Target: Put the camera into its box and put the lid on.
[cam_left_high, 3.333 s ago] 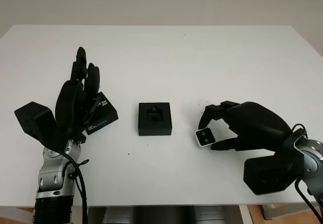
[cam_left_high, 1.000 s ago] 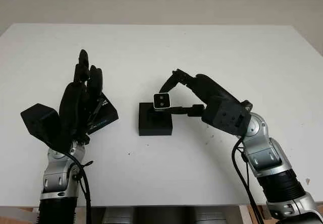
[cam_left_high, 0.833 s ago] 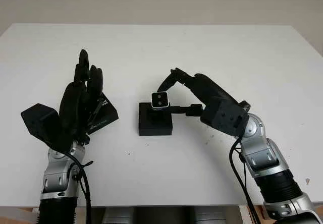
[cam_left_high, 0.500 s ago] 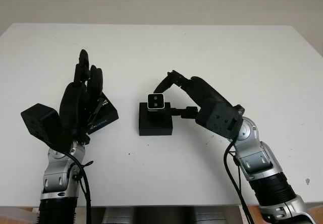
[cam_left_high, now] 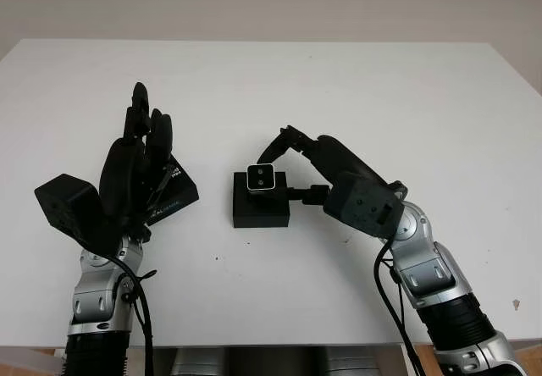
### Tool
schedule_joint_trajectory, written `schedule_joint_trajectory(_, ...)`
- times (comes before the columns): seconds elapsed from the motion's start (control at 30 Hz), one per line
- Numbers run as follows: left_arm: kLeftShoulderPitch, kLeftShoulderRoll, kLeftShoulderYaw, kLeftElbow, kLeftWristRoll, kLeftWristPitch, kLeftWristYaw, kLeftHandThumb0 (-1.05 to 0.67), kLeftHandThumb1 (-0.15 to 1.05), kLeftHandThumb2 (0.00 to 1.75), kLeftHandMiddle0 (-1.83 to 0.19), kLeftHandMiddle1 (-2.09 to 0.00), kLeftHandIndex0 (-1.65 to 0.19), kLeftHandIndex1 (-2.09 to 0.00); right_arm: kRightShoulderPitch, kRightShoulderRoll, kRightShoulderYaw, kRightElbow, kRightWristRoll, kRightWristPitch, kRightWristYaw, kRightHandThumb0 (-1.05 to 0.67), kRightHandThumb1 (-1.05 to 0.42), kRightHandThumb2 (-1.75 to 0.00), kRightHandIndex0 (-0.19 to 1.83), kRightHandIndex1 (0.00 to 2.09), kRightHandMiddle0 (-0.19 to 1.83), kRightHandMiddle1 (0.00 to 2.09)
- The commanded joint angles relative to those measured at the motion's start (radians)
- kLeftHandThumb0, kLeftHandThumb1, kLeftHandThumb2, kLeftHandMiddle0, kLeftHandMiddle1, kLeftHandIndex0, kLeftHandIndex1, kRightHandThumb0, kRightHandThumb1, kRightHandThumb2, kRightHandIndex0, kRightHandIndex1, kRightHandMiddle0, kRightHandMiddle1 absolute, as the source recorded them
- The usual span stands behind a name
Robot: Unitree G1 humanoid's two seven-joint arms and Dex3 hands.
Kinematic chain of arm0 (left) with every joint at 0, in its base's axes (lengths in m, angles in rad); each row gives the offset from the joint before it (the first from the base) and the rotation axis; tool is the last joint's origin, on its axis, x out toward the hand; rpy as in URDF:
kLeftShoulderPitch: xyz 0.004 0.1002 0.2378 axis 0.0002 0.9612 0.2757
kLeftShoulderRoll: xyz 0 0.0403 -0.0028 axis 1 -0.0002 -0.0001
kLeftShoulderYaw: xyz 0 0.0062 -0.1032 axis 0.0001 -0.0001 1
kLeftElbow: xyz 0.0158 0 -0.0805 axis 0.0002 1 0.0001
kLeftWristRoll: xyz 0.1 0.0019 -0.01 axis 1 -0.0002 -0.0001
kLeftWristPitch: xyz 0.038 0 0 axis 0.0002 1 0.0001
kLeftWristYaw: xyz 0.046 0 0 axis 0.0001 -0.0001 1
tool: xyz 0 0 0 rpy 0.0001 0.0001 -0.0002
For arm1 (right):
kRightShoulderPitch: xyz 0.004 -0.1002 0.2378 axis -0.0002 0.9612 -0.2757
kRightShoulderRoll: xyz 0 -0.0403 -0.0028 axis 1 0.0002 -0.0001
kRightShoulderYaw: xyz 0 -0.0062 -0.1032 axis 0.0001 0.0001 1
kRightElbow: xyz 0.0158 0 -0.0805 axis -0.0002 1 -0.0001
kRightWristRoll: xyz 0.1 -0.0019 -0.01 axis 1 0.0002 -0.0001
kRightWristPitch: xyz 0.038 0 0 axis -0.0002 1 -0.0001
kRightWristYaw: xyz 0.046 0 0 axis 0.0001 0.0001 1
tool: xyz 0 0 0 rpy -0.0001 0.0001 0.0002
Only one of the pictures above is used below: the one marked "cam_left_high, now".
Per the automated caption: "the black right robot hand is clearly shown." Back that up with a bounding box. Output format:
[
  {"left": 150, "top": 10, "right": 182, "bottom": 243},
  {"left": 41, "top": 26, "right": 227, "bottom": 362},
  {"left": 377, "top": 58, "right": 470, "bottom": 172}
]
[{"left": 256, "top": 124, "right": 390, "bottom": 207}]

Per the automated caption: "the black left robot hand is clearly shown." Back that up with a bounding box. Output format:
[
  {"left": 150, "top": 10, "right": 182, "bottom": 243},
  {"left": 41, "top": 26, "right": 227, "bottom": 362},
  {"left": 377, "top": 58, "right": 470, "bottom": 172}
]
[{"left": 97, "top": 81, "right": 174, "bottom": 246}]

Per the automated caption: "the black printed box lid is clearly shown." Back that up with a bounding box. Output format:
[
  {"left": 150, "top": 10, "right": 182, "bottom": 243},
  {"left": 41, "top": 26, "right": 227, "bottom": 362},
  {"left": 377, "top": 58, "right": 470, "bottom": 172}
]
[{"left": 146, "top": 151, "right": 200, "bottom": 227}]

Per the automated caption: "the small white-rimmed camera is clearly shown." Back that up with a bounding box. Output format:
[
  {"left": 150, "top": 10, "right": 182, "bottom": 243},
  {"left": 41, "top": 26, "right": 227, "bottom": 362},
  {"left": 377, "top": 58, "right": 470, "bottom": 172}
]
[{"left": 246, "top": 163, "right": 277, "bottom": 193}]

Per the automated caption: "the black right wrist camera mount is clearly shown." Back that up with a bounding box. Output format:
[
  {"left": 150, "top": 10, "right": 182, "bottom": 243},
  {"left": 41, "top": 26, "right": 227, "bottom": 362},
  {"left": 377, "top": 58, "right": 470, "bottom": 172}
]
[{"left": 324, "top": 171, "right": 406, "bottom": 241}]

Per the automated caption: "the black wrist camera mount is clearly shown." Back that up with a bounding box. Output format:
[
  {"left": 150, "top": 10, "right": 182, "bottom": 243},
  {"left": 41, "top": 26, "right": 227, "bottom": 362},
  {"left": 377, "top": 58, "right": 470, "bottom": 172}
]
[
  {"left": 324, "top": 171, "right": 406, "bottom": 241},
  {"left": 33, "top": 173, "right": 115, "bottom": 258}
]

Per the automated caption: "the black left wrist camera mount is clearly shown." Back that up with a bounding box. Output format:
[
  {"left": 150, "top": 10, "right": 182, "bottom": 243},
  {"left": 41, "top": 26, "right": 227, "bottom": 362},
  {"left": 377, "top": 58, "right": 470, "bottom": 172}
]
[{"left": 33, "top": 173, "right": 115, "bottom": 258}]

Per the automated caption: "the black camera box base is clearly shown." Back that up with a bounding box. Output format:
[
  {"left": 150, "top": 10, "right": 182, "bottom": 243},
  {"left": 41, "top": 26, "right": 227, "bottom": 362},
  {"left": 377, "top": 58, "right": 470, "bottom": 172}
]
[{"left": 231, "top": 170, "right": 291, "bottom": 229}]

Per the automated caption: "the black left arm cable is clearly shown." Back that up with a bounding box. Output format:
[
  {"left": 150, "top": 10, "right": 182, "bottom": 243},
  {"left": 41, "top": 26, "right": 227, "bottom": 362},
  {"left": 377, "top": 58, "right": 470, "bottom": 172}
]
[{"left": 101, "top": 252, "right": 157, "bottom": 376}]

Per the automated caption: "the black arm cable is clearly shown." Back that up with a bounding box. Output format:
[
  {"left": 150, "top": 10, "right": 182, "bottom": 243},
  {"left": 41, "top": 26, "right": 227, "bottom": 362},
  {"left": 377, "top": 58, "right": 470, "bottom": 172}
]
[
  {"left": 373, "top": 240, "right": 427, "bottom": 376},
  {"left": 101, "top": 252, "right": 157, "bottom": 376}
]

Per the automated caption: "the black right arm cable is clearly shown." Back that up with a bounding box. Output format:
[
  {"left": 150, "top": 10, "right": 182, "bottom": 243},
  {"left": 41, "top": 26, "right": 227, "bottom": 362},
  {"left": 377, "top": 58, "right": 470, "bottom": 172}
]
[{"left": 373, "top": 240, "right": 427, "bottom": 376}]

